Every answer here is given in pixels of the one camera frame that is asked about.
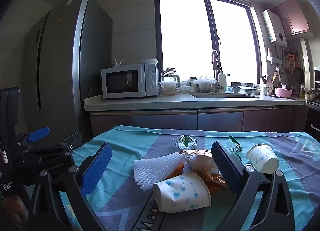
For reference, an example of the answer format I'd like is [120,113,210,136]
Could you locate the plastic bag covered container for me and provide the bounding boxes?
[196,76,217,94]

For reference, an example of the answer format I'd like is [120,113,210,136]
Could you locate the blue dotted paper cup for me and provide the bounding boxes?
[153,172,212,213]
[246,144,279,174]

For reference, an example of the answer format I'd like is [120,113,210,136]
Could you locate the white foam fruit net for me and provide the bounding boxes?
[132,152,185,191]

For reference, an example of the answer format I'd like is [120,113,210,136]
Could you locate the brown wall cabinet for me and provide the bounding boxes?
[271,0,310,37]

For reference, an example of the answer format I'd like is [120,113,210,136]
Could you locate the oil bottles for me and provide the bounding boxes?
[300,85,316,102]

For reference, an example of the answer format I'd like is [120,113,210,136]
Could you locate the white microwave oven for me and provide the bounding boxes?
[101,64,160,99]

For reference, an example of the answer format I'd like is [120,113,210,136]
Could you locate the teal printed tablecloth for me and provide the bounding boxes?
[59,125,320,231]

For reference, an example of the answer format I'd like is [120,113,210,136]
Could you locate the white utensil holder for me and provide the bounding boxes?
[259,75,269,95]

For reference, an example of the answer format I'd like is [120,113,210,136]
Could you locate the orange peel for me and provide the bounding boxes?
[165,161,185,179]

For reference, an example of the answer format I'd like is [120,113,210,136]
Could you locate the kitchen window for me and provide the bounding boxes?
[154,0,263,89]

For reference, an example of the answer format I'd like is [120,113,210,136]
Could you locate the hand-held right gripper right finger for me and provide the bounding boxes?
[211,141,295,231]

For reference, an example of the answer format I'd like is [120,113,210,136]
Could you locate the hanging frying pan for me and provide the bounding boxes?
[294,65,305,84]

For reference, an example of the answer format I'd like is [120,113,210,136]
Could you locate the clear green candy wrapper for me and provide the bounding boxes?
[173,135,198,150]

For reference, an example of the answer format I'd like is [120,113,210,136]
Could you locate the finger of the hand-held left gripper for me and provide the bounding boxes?
[15,127,50,152]
[57,132,83,152]

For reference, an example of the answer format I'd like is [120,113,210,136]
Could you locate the kitchen sink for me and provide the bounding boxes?
[189,92,262,99]

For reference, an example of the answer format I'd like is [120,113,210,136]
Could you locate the person's left hand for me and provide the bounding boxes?
[0,194,28,231]

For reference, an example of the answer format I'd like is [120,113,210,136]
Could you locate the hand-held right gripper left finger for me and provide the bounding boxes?
[32,142,113,231]

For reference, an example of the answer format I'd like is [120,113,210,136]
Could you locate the brown hanging cloth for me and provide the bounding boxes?
[211,50,220,70]

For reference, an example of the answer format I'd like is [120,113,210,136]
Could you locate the grey refrigerator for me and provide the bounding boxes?
[24,0,113,144]

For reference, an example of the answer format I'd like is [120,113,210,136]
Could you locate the pink basin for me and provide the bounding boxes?
[274,87,292,97]

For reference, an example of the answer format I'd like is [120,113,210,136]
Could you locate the gold snack wrapper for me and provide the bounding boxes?
[180,149,228,194]

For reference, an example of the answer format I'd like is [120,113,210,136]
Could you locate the kitchen base cabinet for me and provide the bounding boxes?
[84,92,320,137]

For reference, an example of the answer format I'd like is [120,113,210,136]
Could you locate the stacked white bowls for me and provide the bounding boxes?
[159,81,178,96]

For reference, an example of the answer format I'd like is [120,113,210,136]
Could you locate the glass electric kettle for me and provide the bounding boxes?
[160,67,181,89]

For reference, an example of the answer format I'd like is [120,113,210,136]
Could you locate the white soap bottle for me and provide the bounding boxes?
[218,70,227,93]

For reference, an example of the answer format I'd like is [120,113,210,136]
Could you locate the green foil wrapper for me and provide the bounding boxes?
[227,135,243,157]

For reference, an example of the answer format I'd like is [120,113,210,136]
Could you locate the metal faucet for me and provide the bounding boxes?
[213,67,225,94]

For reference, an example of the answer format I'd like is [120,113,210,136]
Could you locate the white water heater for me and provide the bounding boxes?
[262,9,288,47]

